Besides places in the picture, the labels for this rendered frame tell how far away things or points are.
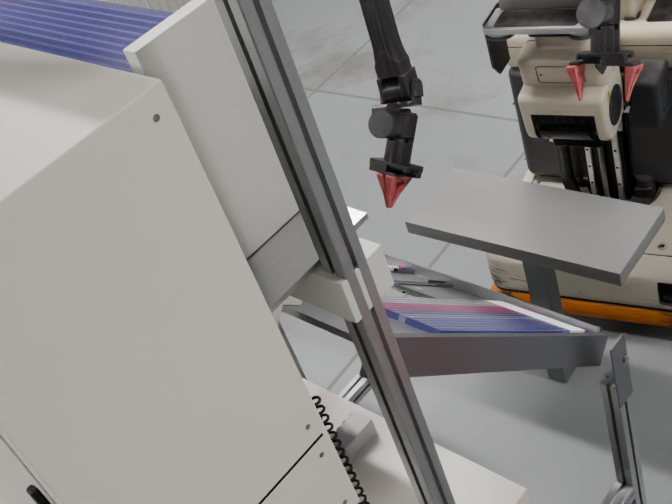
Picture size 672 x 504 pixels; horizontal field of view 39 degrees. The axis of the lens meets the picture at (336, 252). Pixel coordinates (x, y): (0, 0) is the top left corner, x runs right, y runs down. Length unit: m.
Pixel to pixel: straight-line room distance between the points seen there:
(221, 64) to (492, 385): 1.86
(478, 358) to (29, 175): 0.85
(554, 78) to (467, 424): 0.99
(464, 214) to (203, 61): 1.43
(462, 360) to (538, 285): 1.06
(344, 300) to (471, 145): 2.63
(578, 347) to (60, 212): 1.14
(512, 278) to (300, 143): 1.88
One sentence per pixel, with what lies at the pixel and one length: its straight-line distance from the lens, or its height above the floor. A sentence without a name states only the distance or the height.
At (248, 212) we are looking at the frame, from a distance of 1.22.
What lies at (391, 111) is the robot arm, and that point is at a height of 1.12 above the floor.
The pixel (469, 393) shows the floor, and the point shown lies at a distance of 2.84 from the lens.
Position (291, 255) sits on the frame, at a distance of 1.21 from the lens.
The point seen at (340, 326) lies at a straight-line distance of 1.38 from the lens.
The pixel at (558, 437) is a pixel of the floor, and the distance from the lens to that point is 2.69.
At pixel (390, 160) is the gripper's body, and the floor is 1.01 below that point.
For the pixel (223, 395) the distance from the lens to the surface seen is 1.13.
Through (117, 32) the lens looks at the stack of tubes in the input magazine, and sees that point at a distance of 1.28.
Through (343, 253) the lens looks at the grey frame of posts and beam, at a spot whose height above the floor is 1.42.
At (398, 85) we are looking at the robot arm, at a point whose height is 1.13.
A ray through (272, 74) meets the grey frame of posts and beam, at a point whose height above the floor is 1.67.
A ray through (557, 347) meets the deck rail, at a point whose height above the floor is 0.84.
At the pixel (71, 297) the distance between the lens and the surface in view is 0.96.
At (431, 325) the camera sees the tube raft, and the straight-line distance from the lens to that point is 1.51.
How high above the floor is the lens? 2.12
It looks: 38 degrees down
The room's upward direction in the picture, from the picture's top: 21 degrees counter-clockwise
